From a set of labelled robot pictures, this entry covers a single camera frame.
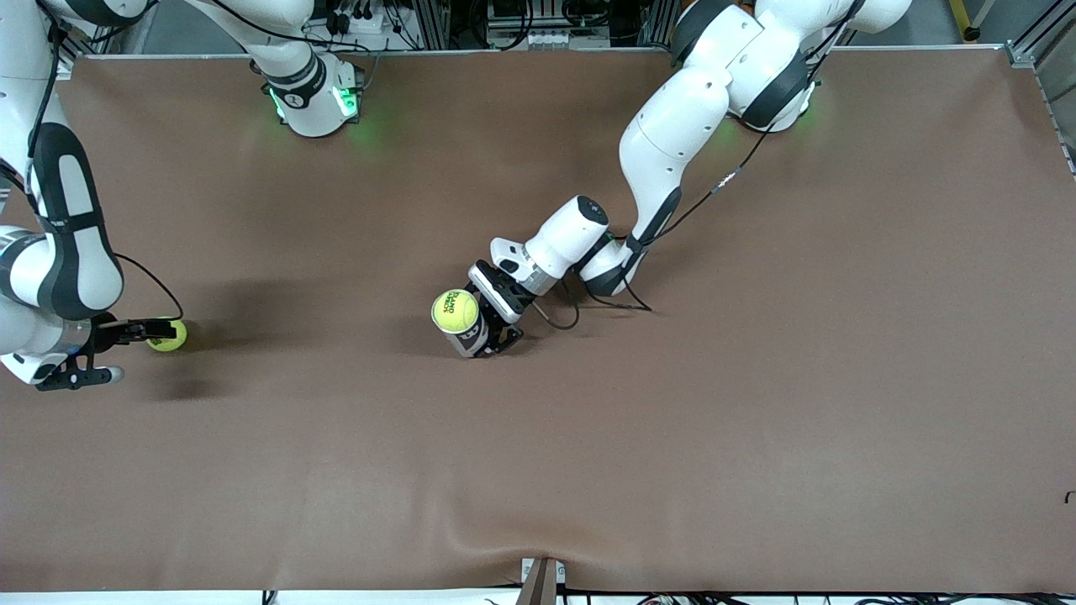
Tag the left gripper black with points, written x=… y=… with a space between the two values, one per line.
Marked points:
x=505 y=330

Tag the white power strip black plugs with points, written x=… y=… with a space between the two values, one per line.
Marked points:
x=361 y=21

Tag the silver tennis ball can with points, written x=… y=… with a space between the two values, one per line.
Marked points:
x=471 y=340

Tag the yellow pole black base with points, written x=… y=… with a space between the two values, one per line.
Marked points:
x=971 y=34

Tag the brown table mat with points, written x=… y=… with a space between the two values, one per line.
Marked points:
x=538 y=462

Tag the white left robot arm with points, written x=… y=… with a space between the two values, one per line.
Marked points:
x=672 y=134

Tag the aluminium frame post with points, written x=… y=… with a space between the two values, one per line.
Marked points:
x=430 y=21
x=656 y=21

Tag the yellow tennis ball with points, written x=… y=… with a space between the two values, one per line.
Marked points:
x=172 y=344
x=456 y=311

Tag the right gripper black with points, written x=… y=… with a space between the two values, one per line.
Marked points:
x=108 y=333

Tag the white socket strip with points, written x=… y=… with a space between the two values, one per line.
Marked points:
x=555 y=38

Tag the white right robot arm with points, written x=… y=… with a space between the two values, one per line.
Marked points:
x=17 y=269

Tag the black electronics box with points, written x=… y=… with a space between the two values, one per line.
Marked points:
x=504 y=10

